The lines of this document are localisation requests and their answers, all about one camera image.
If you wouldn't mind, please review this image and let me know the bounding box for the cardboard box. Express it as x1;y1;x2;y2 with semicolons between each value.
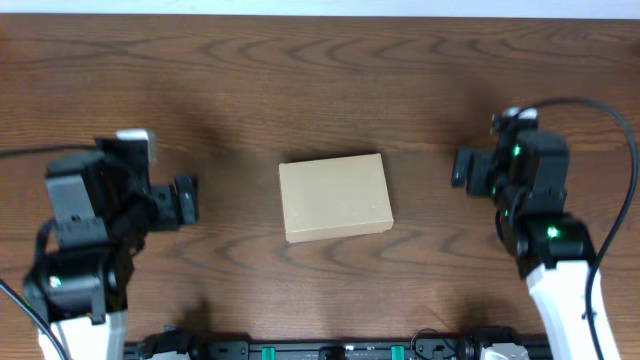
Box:
279;153;394;244

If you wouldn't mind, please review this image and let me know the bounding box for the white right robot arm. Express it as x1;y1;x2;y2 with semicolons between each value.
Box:
452;116;620;359

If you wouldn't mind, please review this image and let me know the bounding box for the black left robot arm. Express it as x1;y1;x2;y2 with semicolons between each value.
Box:
23;138;199;359

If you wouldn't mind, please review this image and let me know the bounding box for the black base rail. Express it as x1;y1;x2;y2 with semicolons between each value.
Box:
123;326;553;360

